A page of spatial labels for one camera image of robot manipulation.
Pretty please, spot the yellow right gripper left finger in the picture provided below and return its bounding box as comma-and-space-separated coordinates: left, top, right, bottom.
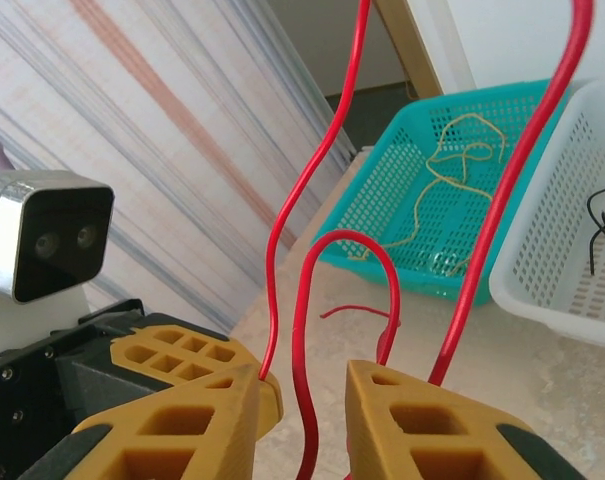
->
24, 363, 262, 480

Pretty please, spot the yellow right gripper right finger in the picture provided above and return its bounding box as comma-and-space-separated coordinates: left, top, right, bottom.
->
344, 359, 589, 480

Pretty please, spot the red wire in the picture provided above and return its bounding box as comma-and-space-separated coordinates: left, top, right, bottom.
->
290, 229, 403, 480
259, 0, 373, 381
426, 0, 596, 389
320, 303, 402, 331

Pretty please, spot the yellow wire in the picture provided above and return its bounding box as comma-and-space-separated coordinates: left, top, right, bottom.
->
349, 113, 508, 264

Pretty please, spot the translucent corrugated side panel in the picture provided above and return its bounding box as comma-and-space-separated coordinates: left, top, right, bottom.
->
0, 0, 353, 341

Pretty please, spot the white plastic basket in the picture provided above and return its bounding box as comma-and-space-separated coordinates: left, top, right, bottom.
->
489, 79, 605, 349

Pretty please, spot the teal plastic basket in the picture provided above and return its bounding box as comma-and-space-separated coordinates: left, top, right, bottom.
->
310, 78, 571, 307

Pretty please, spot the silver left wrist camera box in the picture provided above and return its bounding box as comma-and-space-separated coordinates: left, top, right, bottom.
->
0, 168, 116, 366

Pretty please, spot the wooden door frame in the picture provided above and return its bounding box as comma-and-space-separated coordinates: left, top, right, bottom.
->
371, 0, 446, 99

